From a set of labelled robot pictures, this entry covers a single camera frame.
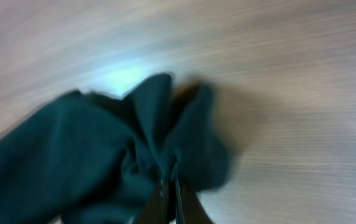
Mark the black t-shirt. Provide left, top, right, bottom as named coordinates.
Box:
left=0, top=73, right=230, bottom=223

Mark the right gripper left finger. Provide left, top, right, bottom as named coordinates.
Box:
left=134, top=180, right=169, bottom=224

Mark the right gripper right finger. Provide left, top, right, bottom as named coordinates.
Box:
left=173, top=164, right=213, bottom=224

